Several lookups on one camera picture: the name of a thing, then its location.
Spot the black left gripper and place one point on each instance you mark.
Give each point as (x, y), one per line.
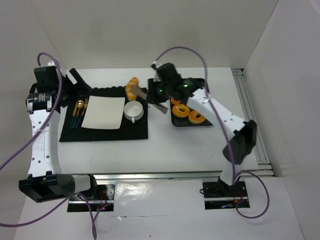
(75, 83)

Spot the glazed donut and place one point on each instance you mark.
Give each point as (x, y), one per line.
(180, 110)
(196, 118)

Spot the white square plate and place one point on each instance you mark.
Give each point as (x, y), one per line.
(103, 113)

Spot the aluminium rail right side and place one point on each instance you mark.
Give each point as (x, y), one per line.
(265, 168)

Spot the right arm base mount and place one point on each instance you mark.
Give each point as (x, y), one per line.
(217, 199)

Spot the black placemat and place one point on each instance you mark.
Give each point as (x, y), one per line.
(128, 131)

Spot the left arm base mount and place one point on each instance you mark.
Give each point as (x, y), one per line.
(102, 200)

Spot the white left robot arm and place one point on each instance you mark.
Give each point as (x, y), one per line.
(45, 180)

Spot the orange round bun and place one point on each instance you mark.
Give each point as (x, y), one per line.
(174, 101)

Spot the aluminium rail front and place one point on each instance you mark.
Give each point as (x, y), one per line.
(158, 176)

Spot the glazed donut right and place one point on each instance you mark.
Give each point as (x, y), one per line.
(196, 118)

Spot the aluminium rail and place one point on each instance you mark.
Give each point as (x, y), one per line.
(265, 168)
(158, 176)

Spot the glazed donut left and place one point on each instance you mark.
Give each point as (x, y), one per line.
(180, 110)

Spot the twisted croissant bread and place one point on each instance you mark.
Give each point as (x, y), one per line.
(130, 87)

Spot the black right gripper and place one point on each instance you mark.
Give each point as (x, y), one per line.
(152, 90)

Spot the gold teal fork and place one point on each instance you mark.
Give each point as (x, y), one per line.
(80, 114)

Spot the gold teal spoon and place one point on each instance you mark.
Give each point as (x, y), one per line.
(79, 104)

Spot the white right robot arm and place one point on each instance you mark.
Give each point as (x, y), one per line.
(240, 135)

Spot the black baking tray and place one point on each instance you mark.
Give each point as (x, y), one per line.
(184, 122)

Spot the white soup cup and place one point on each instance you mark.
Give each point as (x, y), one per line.
(133, 111)

